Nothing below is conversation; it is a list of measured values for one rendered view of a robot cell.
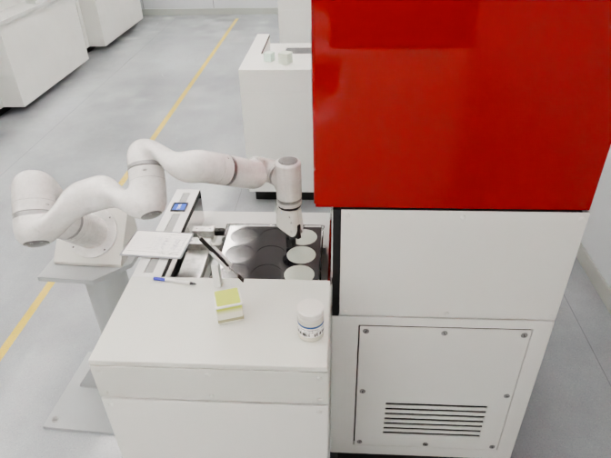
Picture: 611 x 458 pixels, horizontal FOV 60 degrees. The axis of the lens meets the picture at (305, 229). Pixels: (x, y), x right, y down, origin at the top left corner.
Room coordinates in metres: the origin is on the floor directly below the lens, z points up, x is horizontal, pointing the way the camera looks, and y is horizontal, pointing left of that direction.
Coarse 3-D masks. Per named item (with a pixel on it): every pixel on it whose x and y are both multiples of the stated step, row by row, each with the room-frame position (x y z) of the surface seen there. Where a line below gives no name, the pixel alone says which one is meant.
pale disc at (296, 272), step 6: (288, 270) 1.39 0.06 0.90; (294, 270) 1.39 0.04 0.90; (300, 270) 1.39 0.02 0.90; (306, 270) 1.39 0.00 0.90; (312, 270) 1.39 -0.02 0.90; (288, 276) 1.36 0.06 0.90; (294, 276) 1.36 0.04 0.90; (300, 276) 1.36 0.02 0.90; (306, 276) 1.36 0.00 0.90; (312, 276) 1.36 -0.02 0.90
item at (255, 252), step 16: (240, 240) 1.58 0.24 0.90; (256, 240) 1.57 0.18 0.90; (272, 240) 1.57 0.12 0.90; (320, 240) 1.56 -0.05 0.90; (240, 256) 1.48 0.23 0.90; (256, 256) 1.48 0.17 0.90; (272, 256) 1.47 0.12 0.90; (224, 272) 1.40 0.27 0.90; (240, 272) 1.39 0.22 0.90; (256, 272) 1.39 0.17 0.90; (272, 272) 1.39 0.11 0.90
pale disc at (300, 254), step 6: (300, 246) 1.53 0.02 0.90; (288, 252) 1.50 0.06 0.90; (294, 252) 1.50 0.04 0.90; (300, 252) 1.49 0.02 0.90; (306, 252) 1.49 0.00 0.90; (312, 252) 1.49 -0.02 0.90; (288, 258) 1.46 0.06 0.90; (294, 258) 1.46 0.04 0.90; (300, 258) 1.46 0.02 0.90; (306, 258) 1.46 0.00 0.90; (312, 258) 1.46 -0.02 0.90
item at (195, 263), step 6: (192, 252) 1.54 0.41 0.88; (198, 252) 1.54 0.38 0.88; (204, 252) 1.54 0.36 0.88; (186, 258) 1.50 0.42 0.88; (192, 258) 1.50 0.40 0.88; (198, 258) 1.50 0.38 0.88; (204, 258) 1.50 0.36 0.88; (186, 264) 1.46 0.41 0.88; (192, 264) 1.46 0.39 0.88; (198, 264) 1.46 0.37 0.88; (204, 264) 1.46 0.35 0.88; (180, 270) 1.44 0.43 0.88; (186, 270) 1.43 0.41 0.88; (192, 270) 1.43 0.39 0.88; (198, 270) 1.43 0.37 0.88; (204, 270) 1.45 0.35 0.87; (180, 276) 1.40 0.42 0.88; (186, 276) 1.40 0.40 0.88; (192, 276) 1.40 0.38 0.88; (198, 276) 1.40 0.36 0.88
